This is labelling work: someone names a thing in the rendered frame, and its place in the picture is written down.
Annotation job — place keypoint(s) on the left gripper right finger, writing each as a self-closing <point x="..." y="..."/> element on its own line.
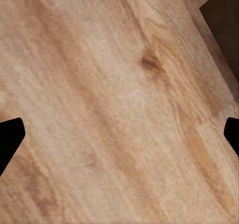
<point x="231" y="133"/>

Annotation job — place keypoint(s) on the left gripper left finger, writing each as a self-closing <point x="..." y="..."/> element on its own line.
<point x="12" y="133"/>

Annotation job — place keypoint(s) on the cabinet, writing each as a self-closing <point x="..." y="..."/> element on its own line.
<point x="222" y="17"/>

